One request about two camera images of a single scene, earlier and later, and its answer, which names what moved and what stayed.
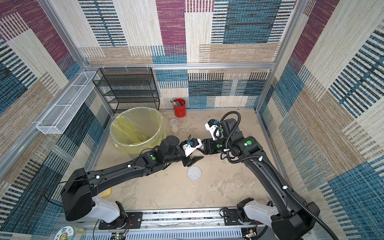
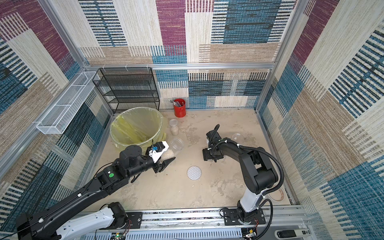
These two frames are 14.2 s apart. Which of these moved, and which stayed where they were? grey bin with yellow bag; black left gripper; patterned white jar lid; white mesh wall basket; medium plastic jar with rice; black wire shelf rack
Moved: black left gripper; medium plastic jar with rice
Stayed: patterned white jar lid; white mesh wall basket; black wire shelf rack; grey bin with yellow bag
